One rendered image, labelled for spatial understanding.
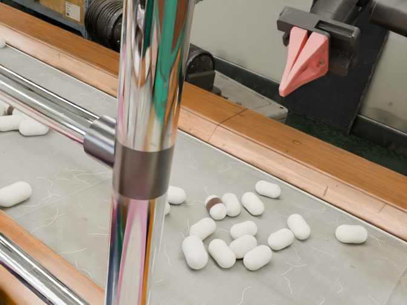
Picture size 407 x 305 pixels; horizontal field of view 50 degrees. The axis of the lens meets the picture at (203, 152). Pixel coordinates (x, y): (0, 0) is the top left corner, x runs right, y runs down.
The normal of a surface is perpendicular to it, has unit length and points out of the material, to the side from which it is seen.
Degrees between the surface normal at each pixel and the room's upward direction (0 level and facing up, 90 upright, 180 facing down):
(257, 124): 0
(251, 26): 90
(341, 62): 39
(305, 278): 0
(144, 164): 90
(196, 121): 45
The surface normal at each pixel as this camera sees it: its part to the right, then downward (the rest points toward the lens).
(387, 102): -0.60, 0.30
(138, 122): -0.15, 0.49
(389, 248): 0.16, -0.85
